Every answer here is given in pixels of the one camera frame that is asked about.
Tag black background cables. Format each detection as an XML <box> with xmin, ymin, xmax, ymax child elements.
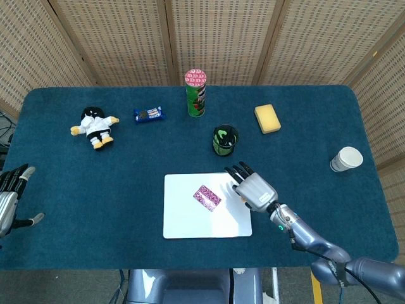
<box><xmin>0</xmin><ymin>110</ymin><xmax>15</xmax><ymax>153</ymax></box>

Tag yellow sponge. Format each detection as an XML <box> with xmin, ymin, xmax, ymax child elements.
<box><xmin>254</xmin><ymin>103</ymin><xmax>282</xmax><ymax>135</ymax></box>

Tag blue Oreo cookie pack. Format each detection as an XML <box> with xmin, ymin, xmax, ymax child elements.
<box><xmin>132</xmin><ymin>106</ymin><xmax>167</xmax><ymax>125</ymax></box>

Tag woven wooden folding screen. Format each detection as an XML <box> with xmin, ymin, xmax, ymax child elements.
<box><xmin>0</xmin><ymin>0</ymin><xmax>405</xmax><ymax>174</ymax></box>

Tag white paper cup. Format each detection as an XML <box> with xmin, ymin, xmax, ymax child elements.
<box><xmin>329</xmin><ymin>146</ymin><xmax>364</xmax><ymax>174</ymax></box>

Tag white board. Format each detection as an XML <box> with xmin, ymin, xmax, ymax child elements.
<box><xmin>163</xmin><ymin>172</ymin><xmax>253</xmax><ymax>240</ymax></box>

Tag blue table cloth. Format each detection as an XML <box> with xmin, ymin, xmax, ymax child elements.
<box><xmin>0</xmin><ymin>84</ymin><xmax>400</xmax><ymax>270</ymax></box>

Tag grey-blue robot torso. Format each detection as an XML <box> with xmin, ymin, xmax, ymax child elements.
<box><xmin>126</xmin><ymin>268</ymin><xmax>264</xmax><ymax>304</ymax></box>

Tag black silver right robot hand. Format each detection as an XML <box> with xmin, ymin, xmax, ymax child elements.
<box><xmin>223</xmin><ymin>161</ymin><xmax>279</xmax><ymax>212</ymax></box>

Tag penguin plush toy white coat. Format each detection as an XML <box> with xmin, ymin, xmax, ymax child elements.
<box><xmin>70</xmin><ymin>106</ymin><xmax>120</xmax><ymax>151</ymax></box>

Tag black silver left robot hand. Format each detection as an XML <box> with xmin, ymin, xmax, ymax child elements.
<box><xmin>0</xmin><ymin>163</ymin><xmax>46</xmax><ymax>238</ymax></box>

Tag black mesh pen holder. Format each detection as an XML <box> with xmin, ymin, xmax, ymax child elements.
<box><xmin>212</xmin><ymin>124</ymin><xmax>240</xmax><ymax>157</ymax></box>

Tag yellow floor tape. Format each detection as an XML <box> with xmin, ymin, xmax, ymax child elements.
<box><xmin>310</xmin><ymin>272</ymin><xmax>324</xmax><ymax>304</ymax></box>

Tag white table leg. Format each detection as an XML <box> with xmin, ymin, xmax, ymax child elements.
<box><xmin>270</xmin><ymin>267</ymin><xmax>280</xmax><ymax>304</ymax></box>

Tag pink patterned packet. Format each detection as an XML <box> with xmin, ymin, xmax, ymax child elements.
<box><xmin>192</xmin><ymin>184</ymin><xmax>222</xmax><ymax>212</ymax></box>

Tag green Pringles can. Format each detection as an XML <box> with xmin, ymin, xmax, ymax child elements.
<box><xmin>184</xmin><ymin>68</ymin><xmax>208</xmax><ymax>118</ymax></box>

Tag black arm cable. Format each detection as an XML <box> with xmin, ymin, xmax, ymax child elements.
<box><xmin>289</xmin><ymin>232</ymin><xmax>382</xmax><ymax>304</ymax></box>

